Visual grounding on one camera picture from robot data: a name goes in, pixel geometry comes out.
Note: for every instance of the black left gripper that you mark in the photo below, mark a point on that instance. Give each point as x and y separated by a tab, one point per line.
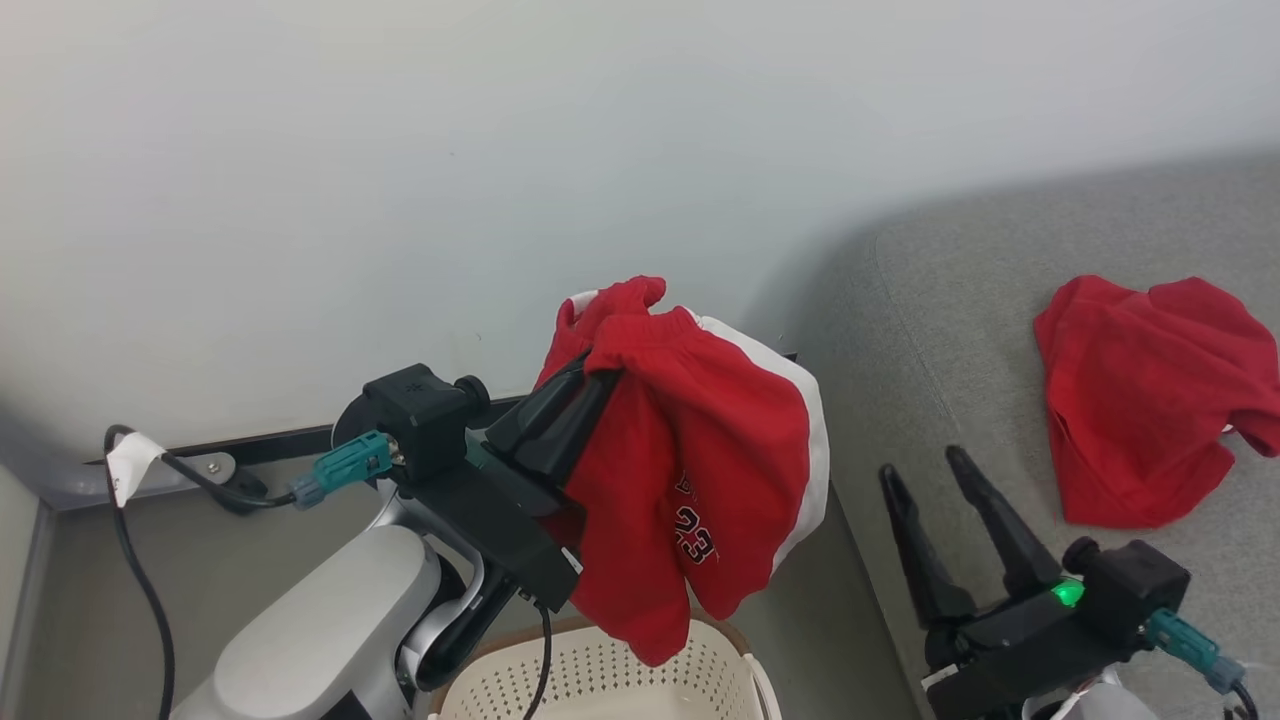
500	520

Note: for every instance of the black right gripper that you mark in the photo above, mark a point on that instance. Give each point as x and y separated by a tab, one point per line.
1020	640

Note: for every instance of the red white shorts number 23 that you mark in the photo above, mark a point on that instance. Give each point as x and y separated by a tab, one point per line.
720	430

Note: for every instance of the plain red t-shirt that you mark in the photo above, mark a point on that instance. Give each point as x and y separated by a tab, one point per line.
1140	400

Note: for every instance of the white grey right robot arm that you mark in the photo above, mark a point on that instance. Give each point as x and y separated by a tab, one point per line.
1100	700

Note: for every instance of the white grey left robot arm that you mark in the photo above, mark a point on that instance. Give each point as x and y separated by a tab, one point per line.
320	630

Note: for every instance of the cream perforated laundry basket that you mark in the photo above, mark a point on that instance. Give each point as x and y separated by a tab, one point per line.
640	680

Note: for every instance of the grey fabric sofa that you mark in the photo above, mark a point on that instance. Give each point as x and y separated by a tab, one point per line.
960	330

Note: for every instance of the dark grey skirting board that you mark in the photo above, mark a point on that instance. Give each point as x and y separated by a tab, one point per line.
290	440

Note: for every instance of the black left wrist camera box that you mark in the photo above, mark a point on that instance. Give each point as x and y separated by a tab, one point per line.
420	415

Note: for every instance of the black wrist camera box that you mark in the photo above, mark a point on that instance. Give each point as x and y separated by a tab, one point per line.
420	415
1135	585

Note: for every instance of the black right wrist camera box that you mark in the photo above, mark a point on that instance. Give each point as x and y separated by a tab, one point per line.
1135	585

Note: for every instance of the grey metal frame base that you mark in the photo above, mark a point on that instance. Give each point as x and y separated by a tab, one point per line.
60	475

